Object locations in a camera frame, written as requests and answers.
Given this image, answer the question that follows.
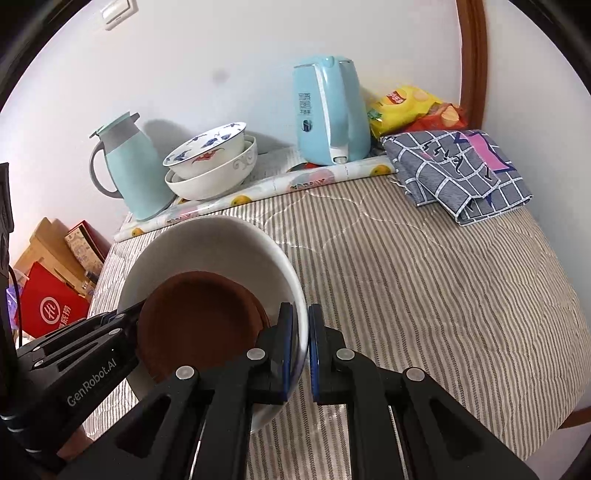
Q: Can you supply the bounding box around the white light switch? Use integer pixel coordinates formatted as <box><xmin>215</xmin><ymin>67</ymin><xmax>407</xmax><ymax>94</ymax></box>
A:
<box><xmin>102</xmin><ymin>0</ymin><xmax>139</xmax><ymax>19</ymax></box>

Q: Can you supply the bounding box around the brown plate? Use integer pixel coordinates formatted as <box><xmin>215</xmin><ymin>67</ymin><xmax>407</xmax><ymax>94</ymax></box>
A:
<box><xmin>136</xmin><ymin>271</ymin><xmax>271</xmax><ymax>384</ymax></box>

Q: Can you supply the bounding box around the patterned gift box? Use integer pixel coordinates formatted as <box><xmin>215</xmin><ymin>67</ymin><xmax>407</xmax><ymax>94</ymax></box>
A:
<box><xmin>65</xmin><ymin>220</ymin><xmax>112</xmax><ymax>278</ymax></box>

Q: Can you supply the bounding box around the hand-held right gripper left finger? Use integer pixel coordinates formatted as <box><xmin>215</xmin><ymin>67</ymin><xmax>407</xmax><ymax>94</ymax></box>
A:
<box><xmin>58</xmin><ymin>302</ymin><xmax>296</xmax><ymax>480</ymax></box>

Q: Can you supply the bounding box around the light blue electric kettle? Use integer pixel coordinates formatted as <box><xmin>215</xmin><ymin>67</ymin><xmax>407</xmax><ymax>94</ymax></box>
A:
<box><xmin>293</xmin><ymin>55</ymin><xmax>372</xmax><ymax>167</ymax></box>

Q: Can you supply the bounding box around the fruit print table mat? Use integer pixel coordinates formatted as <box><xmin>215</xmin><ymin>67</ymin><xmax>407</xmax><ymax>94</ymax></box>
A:
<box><xmin>113</xmin><ymin>147</ymin><xmax>399</xmax><ymax>241</ymax></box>

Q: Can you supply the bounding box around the red paper bag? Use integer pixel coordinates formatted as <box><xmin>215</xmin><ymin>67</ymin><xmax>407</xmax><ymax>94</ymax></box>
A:
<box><xmin>21</xmin><ymin>261</ymin><xmax>93</xmax><ymax>339</ymax></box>

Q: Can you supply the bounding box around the wooden door frame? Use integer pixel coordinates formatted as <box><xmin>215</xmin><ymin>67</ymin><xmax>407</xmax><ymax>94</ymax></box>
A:
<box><xmin>456</xmin><ymin>0</ymin><xmax>489</xmax><ymax>130</ymax></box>

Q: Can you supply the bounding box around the red chips bag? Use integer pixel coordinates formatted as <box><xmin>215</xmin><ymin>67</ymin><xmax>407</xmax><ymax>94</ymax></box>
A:
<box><xmin>413</xmin><ymin>104</ymin><xmax>468</xmax><ymax>134</ymax></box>

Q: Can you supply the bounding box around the light blue thermos jug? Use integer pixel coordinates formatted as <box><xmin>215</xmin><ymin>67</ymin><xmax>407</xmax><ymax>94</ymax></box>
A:
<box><xmin>89</xmin><ymin>112</ymin><xmax>176</xmax><ymax>221</ymax></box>

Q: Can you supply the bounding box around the grey checked cloth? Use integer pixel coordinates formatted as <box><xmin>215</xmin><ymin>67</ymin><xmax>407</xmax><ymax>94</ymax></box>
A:
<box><xmin>381</xmin><ymin>129</ymin><xmax>535</xmax><ymax>227</ymax></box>

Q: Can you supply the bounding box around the large white bowl grey pattern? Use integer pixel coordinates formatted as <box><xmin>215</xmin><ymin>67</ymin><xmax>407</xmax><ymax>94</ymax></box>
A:
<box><xmin>165</xmin><ymin>138</ymin><xmax>258</xmax><ymax>201</ymax></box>

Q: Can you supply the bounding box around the cardboard box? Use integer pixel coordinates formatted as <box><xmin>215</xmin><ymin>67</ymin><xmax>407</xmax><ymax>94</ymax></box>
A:
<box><xmin>14</xmin><ymin>217</ymin><xmax>88</xmax><ymax>296</ymax></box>

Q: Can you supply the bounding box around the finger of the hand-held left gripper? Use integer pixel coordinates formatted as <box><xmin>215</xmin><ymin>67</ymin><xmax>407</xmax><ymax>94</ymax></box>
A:
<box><xmin>85</xmin><ymin>300</ymin><xmax>146</xmax><ymax>332</ymax></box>
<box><xmin>16</xmin><ymin>320</ymin><xmax>140</xmax><ymax>370</ymax></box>

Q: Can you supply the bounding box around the plain white bowl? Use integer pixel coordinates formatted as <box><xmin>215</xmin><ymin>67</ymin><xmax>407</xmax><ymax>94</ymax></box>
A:
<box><xmin>117</xmin><ymin>216</ymin><xmax>309</xmax><ymax>435</ymax></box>

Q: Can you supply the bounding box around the yellow chips bag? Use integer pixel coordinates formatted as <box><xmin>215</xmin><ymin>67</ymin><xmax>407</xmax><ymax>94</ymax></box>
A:
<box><xmin>368</xmin><ymin>84</ymin><xmax>446</xmax><ymax>138</ymax></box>

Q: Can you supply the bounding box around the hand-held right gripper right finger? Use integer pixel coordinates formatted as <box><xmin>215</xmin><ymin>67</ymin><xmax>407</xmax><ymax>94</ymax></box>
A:
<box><xmin>307</xmin><ymin>304</ymin><xmax>539</xmax><ymax>480</ymax></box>

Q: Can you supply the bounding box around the small white bowl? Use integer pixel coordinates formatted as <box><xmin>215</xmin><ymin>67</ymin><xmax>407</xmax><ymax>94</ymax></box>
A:
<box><xmin>166</xmin><ymin>135</ymin><xmax>258</xmax><ymax>183</ymax></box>

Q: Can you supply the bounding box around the blue floral patterned bowl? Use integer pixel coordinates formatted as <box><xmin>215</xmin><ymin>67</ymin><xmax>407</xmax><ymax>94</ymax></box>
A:
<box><xmin>163</xmin><ymin>122</ymin><xmax>247</xmax><ymax>181</ymax></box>

